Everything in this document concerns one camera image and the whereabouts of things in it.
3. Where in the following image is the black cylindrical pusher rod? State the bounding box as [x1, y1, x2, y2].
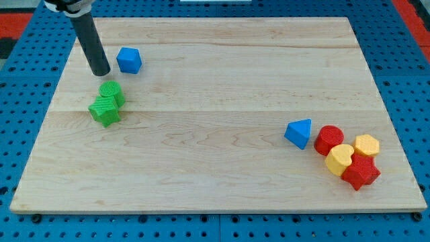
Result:
[71, 12, 110, 77]

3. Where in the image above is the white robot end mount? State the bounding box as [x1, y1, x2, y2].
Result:
[44, 0, 95, 17]

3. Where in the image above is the blue cube block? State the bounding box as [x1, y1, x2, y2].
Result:
[116, 47, 142, 74]

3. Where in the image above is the green cylinder block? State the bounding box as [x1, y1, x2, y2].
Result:
[99, 81, 126, 108]

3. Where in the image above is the green star block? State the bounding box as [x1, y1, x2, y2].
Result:
[88, 96, 121, 128]

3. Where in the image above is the light wooden board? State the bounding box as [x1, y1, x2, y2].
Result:
[10, 17, 427, 214]

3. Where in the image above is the blue triangle block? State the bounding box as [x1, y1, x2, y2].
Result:
[284, 119, 312, 150]

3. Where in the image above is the red cylinder block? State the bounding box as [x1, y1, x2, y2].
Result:
[314, 125, 344, 156]

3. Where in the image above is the yellow heart block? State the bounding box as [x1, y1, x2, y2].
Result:
[325, 144, 354, 177]

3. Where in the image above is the yellow hexagon block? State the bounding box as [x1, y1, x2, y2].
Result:
[352, 134, 380, 157]

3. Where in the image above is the red star block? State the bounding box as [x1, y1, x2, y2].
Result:
[341, 153, 381, 191]

